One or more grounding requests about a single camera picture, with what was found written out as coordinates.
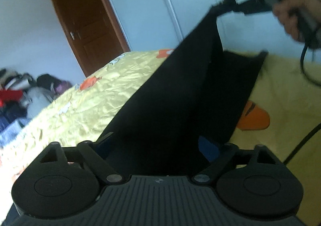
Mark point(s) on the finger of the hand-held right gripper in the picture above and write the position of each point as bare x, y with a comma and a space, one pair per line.
218, 8

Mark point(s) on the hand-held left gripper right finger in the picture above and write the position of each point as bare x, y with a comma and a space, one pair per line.
206, 147

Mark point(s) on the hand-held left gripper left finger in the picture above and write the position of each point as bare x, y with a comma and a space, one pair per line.
88, 153

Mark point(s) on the black pants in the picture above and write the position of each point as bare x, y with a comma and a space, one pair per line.
180, 95

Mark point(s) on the person's right hand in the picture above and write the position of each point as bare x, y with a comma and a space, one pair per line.
304, 5

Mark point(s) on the yellow carrot printed bed sheet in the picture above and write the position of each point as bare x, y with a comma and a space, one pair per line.
95, 105

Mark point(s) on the blue quilted blanket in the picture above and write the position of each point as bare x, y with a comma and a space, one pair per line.
11, 132

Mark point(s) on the pile of clothes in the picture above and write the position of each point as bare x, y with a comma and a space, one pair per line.
27, 90

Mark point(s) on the brown wooden door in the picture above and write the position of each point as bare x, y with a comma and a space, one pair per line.
85, 20

